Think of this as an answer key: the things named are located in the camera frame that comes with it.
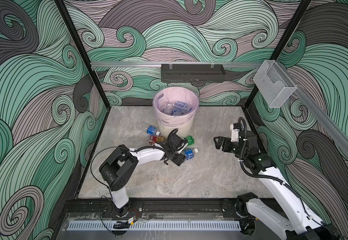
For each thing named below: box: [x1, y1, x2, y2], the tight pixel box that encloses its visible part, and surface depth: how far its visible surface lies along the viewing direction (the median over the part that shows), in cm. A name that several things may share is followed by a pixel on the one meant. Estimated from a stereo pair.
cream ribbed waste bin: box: [156, 110, 196, 138], surface depth 83 cm
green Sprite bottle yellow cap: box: [185, 135, 195, 147], surface depth 99 cm
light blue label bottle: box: [165, 100, 193, 116], surface depth 97 cm
